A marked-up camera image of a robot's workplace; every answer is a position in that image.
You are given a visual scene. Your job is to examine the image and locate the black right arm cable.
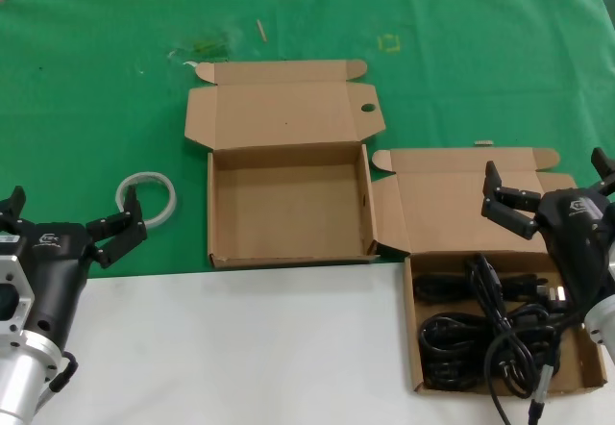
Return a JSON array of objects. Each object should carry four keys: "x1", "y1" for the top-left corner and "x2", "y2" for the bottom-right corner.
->
[{"x1": 481, "y1": 308, "x2": 585, "y2": 425}]

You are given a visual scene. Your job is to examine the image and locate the clear adhesive tape roll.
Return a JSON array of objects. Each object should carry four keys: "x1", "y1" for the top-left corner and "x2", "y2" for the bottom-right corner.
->
[{"x1": 114, "y1": 170, "x2": 178, "y2": 230}]

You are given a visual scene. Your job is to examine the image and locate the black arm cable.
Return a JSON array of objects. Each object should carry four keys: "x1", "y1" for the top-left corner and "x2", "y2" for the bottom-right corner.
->
[
  {"x1": 46, "y1": 349, "x2": 80, "y2": 398},
  {"x1": 481, "y1": 308, "x2": 585, "y2": 425}
]

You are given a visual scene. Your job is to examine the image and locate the brown open cardboard box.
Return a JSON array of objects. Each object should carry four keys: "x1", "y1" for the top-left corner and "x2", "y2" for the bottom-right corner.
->
[
  {"x1": 371, "y1": 146, "x2": 608, "y2": 395},
  {"x1": 184, "y1": 59, "x2": 387, "y2": 270}
]

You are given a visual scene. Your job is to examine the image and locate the black power cord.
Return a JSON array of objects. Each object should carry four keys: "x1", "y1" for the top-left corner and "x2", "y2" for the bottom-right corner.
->
[
  {"x1": 463, "y1": 250, "x2": 573, "y2": 335},
  {"x1": 419, "y1": 312, "x2": 558, "y2": 391},
  {"x1": 412, "y1": 273, "x2": 549, "y2": 304}
]

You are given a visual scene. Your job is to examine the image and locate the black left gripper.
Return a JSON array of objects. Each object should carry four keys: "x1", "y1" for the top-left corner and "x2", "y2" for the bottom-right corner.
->
[{"x1": 0, "y1": 185, "x2": 148, "y2": 348}]

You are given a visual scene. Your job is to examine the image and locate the black cable with silver connector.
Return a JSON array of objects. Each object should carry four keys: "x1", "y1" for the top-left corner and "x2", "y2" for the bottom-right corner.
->
[{"x1": 527, "y1": 342, "x2": 564, "y2": 425}]

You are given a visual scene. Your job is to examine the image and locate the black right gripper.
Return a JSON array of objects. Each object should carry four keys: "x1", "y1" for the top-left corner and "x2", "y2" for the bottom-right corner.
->
[{"x1": 480, "y1": 146, "x2": 615, "y2": 316}]

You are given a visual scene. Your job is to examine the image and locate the green table cloth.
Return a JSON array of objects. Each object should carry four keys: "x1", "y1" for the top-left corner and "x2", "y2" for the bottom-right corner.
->
[{"x1": 0, "y1": 0, "x2": 615, "y2": 281}]

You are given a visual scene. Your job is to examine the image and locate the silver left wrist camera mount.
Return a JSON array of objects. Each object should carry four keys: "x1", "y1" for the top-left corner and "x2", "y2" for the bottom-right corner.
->
[{"x1": 0, "y1": 239, "x2": 37, "y2": 338}]

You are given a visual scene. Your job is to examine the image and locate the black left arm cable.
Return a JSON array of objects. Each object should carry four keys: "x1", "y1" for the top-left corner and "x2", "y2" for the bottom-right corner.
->
[{"x1": 46, "y1": 349, "x2": 80, "y2": 398}]

